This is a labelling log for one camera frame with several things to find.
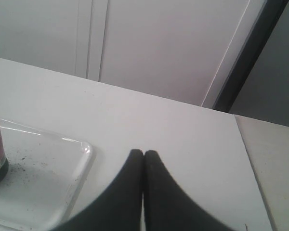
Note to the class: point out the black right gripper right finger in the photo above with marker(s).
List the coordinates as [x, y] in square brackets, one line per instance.
[166, 206]

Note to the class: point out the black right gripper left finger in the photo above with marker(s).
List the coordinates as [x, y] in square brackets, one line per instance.
[119, 206]

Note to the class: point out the white plastic tray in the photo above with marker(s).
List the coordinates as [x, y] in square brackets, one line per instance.
[46, 173]

